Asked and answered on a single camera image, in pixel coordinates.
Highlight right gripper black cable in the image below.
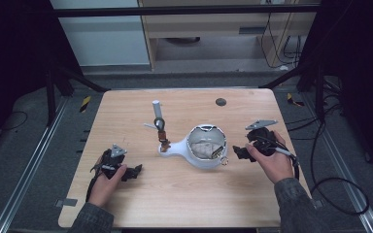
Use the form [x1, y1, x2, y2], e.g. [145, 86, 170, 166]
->
[255, 135, 301, 182]

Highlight person's left hand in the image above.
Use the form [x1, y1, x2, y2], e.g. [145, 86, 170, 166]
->
[87, 163, 128, 209]

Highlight white jewelry stand with post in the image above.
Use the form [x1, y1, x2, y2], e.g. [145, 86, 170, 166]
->
[143, 99, 229, 170]

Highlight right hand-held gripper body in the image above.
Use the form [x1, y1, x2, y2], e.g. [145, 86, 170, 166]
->
[245, 119, 279, 157]

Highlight yellow black striped tape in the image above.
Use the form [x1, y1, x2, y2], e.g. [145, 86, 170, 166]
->
[287, 92, 305, 108]
[79, 95, 92, 114]

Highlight aluminium floor rail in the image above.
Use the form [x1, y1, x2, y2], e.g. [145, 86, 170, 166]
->
[0, 96, 70, 233]
[300, 91, 373, 233]

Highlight dark curtain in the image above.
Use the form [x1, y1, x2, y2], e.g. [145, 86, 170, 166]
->
[299, 0, 373, 179]
[0, 0, 84, 156]

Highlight black metal stand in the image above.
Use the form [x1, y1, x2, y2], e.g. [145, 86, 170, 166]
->
[258, 62, 326, 124]
[43, 62, 112, 128]

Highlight brown strap keychain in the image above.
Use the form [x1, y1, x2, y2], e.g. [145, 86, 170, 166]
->
[153, 116, 172, 153]

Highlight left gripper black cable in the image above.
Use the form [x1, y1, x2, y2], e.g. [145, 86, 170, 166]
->
[85, 161, 111, 204]

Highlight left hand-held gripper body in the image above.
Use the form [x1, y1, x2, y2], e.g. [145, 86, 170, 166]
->
[91, 144, 134, 181]

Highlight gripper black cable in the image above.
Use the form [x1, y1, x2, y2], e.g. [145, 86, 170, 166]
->
[255, 135, 301, 182]
[85, 161, 111, 204]

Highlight person's right hand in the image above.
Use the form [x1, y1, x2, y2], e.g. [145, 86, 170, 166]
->
[245, 130, 295, 185]

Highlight white cloth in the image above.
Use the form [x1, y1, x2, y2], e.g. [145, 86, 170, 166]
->
[190, 142, 220, 159]

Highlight black hanging cables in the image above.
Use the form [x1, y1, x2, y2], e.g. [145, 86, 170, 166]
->
[259, 0, 303, 70]

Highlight black frame crossbar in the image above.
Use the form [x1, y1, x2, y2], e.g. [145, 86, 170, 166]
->
[53, 4, 322, 17]

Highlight black looped floor cable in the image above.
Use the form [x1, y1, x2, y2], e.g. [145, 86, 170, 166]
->
[285, 106, 370, 216]

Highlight grey tape strip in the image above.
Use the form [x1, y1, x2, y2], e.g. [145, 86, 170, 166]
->
[55, 198, 79, 208]

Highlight white cabinet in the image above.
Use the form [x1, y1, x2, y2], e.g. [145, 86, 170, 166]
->
[50, 0, 151, 67]

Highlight wooden shelf unit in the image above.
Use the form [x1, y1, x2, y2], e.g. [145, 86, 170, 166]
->
[137, 0, 320, 71]

